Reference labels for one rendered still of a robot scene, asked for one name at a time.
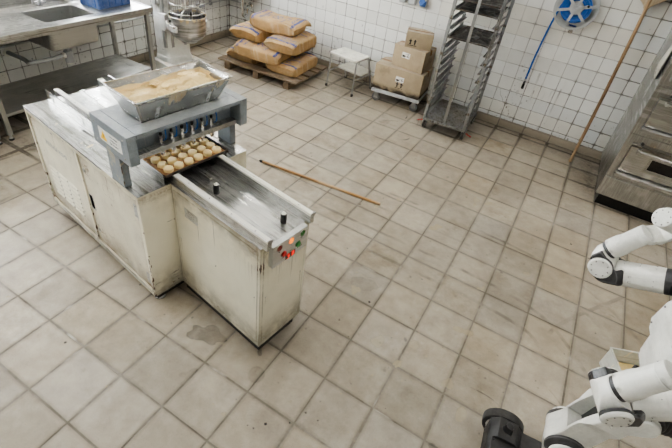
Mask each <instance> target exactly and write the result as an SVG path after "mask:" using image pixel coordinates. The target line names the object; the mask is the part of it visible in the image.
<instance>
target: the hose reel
mask: <svg viewBox="0 0 672 448"><path fill-rule="evenodd" d="M600 6H601V0H556V2H555V5H554V9H553V15H554V17H553V19H552V21H551V23H550V25H549V27H548V28H547V30H546V32H545V34H544V36H543V39H542V41H541V43H540V45H539V47H538V49H537V51H536V53H535V56H534V58H533V60H532V62H531V65H530V67H529V70H528V72H527V74H526V77H525V79H524V82H523V84H522V86H521V89H523V88H524V85H525V82H526V80H527V77H528V74H529V72H530V69H531V67H532V65H533V62H534V60H535V58H536V56H537V53H538V51H539V49H540V47H541V45H542V43H543V41H544V39H545V37H546V35H547V33H548V31H549V29H550V27H551V25H552V23H553V21H554V19H555V21H556V22H557V24H558V25H559V26H561V27H562V28H564V29H567V30H568V33H569V34H571V33H572V32H573V30H578V29H582V28H584V27H586V26H587V25H589V24H590V23H591V22H592V21H593V20H594V19H595V18H596V16H597V14H598V12H599V10H600Z"/></svg>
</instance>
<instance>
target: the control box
mask: <svg viewBox="0 0 672 448"><path fill-rule="evenodd" d="M304 230H305V233H304V235H303V236H301V232H302V231H304ZM307 230H308V225H307V224H306V223H304V222H303V223H302V224H300V225H299V226H297V227H296V228H294V229H293V230H291V231H290V232H288V233H286V234H285V235H283V236H282V237H280V238H279V239H277V240H276V241H274V242H273V243H272V249H271V250H270V251H269V256H268V266H269V267H270V268H271V269H273V268H275V267H276V266H278V265H279V264H280V263H282V262H283V261H285V260H286V259H287V255H288V254H289V255H288V256H289V257H291V256H292V251H293V250H294V254H295V253H296V252H297V251H299V250H300V249H302V248H303V247H304V246H306V239H307ZM292 238H294V241H293V242H292V243H291V244H290V243H289V241H290V240H291V239H292ZM298 241H300V242H301V245H300V246H299V247H297V246H296V243H297V242H298ZM280 246H282V249H281V251H279V252H278V251H277V250H278V248H279V247H280ZM284 251H286V252H287V254H286V256H284V257H282V253H283V252H284ZM294 254H293V255H294Z"/></svg>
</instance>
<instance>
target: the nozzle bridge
mask: <svg viewBox="0 0 672 448"><path fill-rule="evenodd" d="M215 112H217V121H216V113H215ZM210 114H212V117H213V121H214V122H215V121H216V122H215V123H213V125H214V126H212V127H211V126H210V124H209V118H210ZM206 115H207V117H208V124H207V126H204V130H201V129H200V118H203V121H204V125H206ZM89 116H90V120H91V124H92V128H93V133H94V137H95V140H96V141H97V142H98V143H99V144H101V145H102V146H103V147H105V148H106V150H107V154H108V159H109V163H110V168H111V172H112V177H113V179H114V180H115V181H117V182H118V183H119V184H120V185H122V186H123V187H124V188H128V187H130V186H132V181H131V176H130V171H129V166H130V167H131V168H132V167H135V166H137V165H140V164H141V163H140V160H141V159H144V158H147V157H149V156H152V155H155V154H157V153H160V152H163V151H165V150H168V149H171V148H173V147H176V146H179V145H181V144H184V143H187V142H189V141H192V140H194V139H197V138H200V137H202V136H205V135H208V134H210V133H213V132H216V131H218V138H220V139H221V140H223V141H225V142H226V143H228V144H230V145H232V144H234V143H235V124H238V125H240V126H241V125H244V124H247V98H245V97H243V96H241V95H240V94H238V93H236V92H234V91H232V90H230V89H228V88H226V87H225V88H224V90H223V91H222V93H221V95H220V96H219V98H218V99H215V100H212V101H209V102H206V103H203V104H200V105H196V106H193V107H190V108H187V109H184V110H181V111H178V112H174V113H171V114H168V115H165V116H162V117H159V118H155V119H152V120H149V121H146V122H143V123H141V122H140V121H138V120H137V119H135V118H134V117H132V116H131V115H129V114H128V113H126V112H125V111H123V109H122V108H121V107H120V105H119V104H117V105H113V106H109V107H106V108H102V109H99V110H95V111H91V112H89ZM196 119H197V120H198V128H197V129H196V130H195V133H191V131H190V124H191V123H190V122H191V121H193V124H194V128H196V127H197V121H196ZM186 122H187V124H188V132H187V133H185V134H184V135H185V136H184V137H181V135H180V125H181V124H182V125H183V128H184V131H185V132H186V129H187V127H186ZM175 126H177V136H176V137H174V139H175V140H174V141H171V140H170V134H169V132H170V128H172V129H173V132H174V135H176V127H175ZM165 129H166V135H167V138H166V140H165V141H164V144H163V145H160V144H159V132H162V135H163V139H165V131H164V130H165Z"/></svg>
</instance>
